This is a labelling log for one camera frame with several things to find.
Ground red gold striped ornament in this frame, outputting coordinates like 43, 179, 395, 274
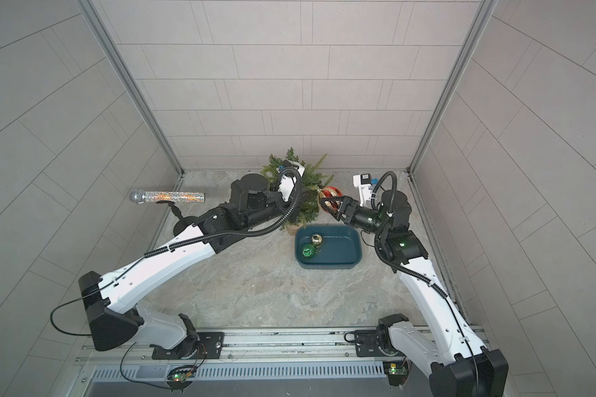
320, 186, 343, 198

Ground gold ball ornament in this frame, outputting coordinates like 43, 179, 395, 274
311, 234, 323, 247

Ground green glitter ball ornament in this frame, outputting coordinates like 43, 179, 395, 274
300, 243, 318, 258

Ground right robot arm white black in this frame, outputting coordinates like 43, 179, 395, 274
320, 190, 509, 396

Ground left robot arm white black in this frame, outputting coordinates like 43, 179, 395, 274
79, 167, 304, 358

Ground small green christmas tree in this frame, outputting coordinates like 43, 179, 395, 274
262, 147, 334, 236

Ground teal plastic tray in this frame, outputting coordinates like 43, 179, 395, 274
295, 224, 363, 270

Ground glitter microphone on stand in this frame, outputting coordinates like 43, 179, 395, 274
129, 190, 205, 237

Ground right circuit board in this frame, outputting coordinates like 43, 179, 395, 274
382, 358, 412, 387

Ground left corner aluminium profile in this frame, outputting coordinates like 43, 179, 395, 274
75, 0, 185, 178

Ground corner aluminium profile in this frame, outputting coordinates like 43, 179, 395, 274
408, 0, 498, 174
75, 0, 185, 178

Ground right corner aluminium profile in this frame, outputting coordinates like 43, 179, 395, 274
408, 0, 498, 174

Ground left black corrugated cable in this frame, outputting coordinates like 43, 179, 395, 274
49, 167, 303, 337

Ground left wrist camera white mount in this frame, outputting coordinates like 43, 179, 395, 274
277, 160, 305, 202

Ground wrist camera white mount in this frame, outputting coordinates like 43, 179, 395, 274
277, 160, 305, 202
353, 173, 376, 208

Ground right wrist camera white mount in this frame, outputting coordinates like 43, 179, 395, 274
353, 173, 376, 208

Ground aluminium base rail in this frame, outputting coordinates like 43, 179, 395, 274
74, 323, 477, 365

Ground left circuit board with wires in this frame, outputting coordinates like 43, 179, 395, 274
118, 336, 210, 393

